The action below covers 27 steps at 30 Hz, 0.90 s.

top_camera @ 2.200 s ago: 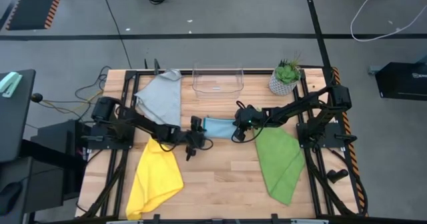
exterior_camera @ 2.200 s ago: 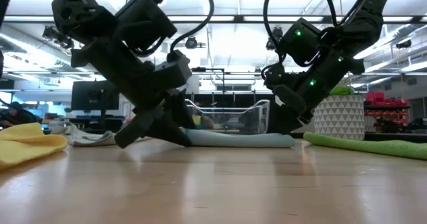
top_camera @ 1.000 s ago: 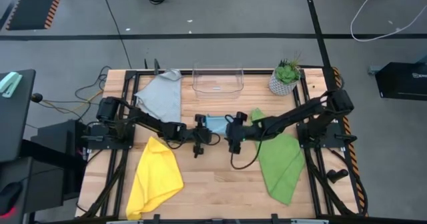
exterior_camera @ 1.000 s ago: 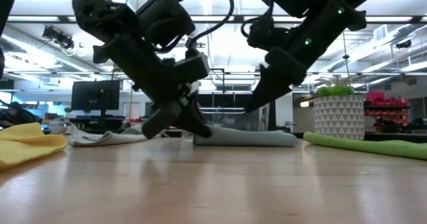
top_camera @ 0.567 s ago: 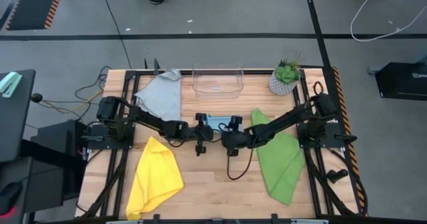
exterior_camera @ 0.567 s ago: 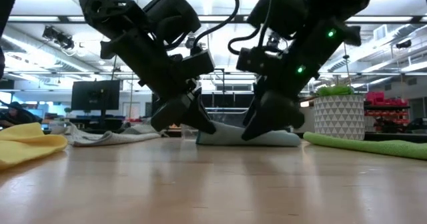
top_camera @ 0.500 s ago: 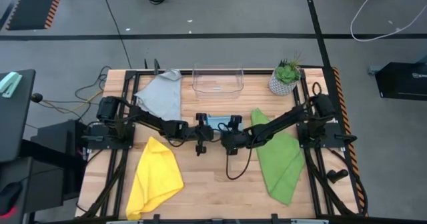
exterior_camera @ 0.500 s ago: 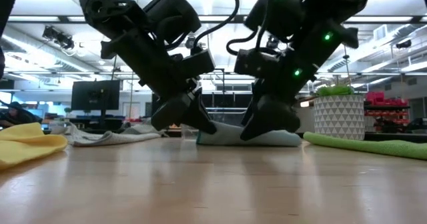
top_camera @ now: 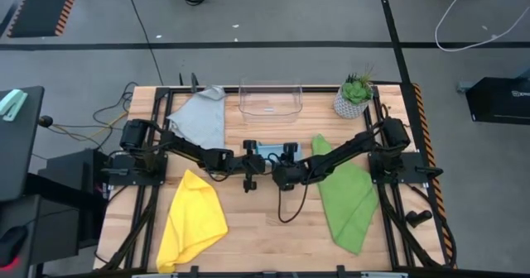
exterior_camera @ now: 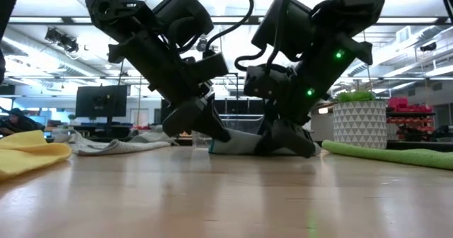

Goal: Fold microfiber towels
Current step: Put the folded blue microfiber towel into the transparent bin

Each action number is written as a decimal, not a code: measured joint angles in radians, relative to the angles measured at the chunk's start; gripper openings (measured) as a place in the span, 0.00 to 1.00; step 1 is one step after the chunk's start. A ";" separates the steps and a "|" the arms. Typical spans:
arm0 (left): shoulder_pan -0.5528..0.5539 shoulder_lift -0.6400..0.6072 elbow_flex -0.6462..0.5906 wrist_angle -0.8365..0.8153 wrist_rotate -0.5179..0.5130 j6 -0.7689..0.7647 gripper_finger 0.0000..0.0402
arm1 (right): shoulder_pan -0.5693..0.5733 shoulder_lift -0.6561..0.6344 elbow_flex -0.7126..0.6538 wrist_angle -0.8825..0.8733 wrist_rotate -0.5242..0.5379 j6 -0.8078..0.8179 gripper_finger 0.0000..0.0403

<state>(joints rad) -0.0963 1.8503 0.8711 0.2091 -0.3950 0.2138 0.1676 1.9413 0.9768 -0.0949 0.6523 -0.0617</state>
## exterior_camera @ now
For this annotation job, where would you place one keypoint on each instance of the round black ceiling camera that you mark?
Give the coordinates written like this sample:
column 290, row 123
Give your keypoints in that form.
column 202, row 45

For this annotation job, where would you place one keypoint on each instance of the clear plastic bin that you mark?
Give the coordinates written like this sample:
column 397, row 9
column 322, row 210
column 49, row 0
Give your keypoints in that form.
column 201, row 139

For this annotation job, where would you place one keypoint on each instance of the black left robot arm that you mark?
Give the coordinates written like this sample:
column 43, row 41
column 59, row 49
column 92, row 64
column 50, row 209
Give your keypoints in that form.
column 117, row 11

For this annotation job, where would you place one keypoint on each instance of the large black monitor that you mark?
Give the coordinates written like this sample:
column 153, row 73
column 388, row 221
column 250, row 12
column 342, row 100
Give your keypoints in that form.
column 101, row 101

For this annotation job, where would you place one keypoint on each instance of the succulent in white patterned pot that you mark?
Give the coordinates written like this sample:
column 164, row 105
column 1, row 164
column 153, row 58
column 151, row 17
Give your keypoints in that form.
column 359, row 124

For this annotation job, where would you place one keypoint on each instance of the black overhead light beam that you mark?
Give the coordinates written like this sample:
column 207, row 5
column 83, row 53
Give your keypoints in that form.
column 442, row 20

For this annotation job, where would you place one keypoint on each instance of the yellow microfiber towel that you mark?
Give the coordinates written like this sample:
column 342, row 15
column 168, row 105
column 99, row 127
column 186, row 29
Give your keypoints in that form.
column 28, row 156

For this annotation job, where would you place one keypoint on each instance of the grey microfiber towel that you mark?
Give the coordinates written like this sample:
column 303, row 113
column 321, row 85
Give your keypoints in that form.
column 117, row 147

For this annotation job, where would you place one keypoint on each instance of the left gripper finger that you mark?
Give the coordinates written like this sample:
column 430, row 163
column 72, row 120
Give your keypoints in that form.
column 198, row 121

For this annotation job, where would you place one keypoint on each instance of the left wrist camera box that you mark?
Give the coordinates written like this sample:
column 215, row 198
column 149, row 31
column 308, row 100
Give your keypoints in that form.
column 212, row 66

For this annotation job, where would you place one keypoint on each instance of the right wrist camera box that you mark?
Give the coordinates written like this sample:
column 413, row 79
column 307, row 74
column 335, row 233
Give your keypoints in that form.
column 265, row 82

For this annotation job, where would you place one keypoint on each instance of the black ceiling-mounted device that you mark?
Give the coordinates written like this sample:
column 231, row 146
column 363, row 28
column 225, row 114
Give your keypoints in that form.
column 62, row 39

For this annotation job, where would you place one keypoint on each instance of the shelf with red bins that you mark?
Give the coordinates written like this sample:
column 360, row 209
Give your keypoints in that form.
column 407, row 107

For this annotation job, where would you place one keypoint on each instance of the green microfiber towel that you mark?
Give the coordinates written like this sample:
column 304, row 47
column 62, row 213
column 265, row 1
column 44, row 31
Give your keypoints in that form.
column 407, row 157

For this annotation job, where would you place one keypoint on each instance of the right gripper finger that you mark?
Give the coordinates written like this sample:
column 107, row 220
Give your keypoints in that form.
column 290, row 139

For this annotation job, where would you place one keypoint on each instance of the person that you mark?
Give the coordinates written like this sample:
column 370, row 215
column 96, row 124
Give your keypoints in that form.
column 19, row 123

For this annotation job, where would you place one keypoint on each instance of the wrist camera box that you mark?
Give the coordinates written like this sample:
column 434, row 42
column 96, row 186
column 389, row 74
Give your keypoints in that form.
column 212, row 66
column 265, row 82

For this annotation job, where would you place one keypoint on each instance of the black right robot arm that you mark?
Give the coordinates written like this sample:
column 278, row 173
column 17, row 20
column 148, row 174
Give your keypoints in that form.
column 357, row 4

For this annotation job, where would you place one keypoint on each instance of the blue microfiber towel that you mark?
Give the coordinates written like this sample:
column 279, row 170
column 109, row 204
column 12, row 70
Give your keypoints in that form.
column 237, row 142

